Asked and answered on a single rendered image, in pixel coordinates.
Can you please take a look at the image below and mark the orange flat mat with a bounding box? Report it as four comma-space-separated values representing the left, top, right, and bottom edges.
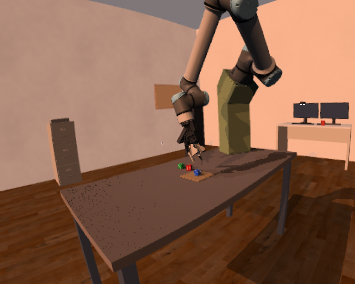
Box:
180, 171, 215, 182

